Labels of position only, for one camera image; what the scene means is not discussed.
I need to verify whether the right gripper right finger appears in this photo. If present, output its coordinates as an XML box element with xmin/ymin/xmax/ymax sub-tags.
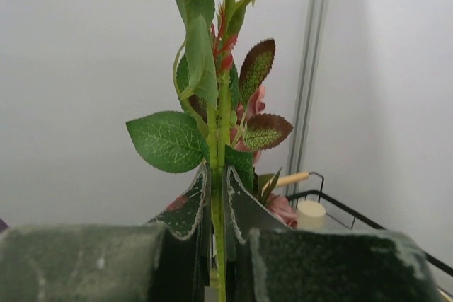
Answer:
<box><xmin>223</xmin><ymin>166</ymin><xmax>442</xmax><ymax>302</ymax></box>

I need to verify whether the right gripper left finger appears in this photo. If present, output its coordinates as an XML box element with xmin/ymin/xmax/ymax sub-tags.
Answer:
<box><xmin>1</xmin><ymin>165</ymin><xmax>211</xmax><ymax>301</ymax></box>

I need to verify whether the peach peony flower stem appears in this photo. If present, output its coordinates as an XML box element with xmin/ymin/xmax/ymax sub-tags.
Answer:
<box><xmin>125</xmin><ymin>0</ymin><xmax>309</xmax><ymax>302</ymax></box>

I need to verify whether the pink rose stem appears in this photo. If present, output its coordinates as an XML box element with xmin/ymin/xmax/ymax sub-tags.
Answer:
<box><xmin>230</xmin><ymin>85</ymin><xmax>297</xmax><ymax>228</ymax></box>

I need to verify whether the beige paper cup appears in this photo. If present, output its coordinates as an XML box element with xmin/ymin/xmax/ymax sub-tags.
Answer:
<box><xmin>297</xmin><ymin>200</ymin><xmax>326</xmax><ymax>231</ymax></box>

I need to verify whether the black wire basket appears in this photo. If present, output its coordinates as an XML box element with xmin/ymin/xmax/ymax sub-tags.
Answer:
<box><xmin>275</xmin><ymin>170</ymin><xmax>453</xmax><ymax>281</ymax></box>

